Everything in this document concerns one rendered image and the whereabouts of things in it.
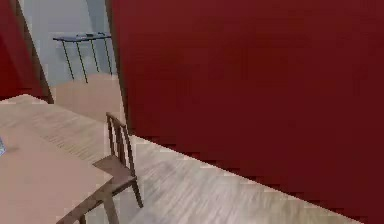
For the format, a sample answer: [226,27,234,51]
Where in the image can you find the brown wooden slat chair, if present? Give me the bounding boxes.
[92,111,144,209]

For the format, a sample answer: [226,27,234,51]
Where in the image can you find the dark blue thin-legged table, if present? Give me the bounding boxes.
[52,31,114,84]

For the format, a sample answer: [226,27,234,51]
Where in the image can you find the pink top wooden table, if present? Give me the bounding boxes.
[0,127,120,224]

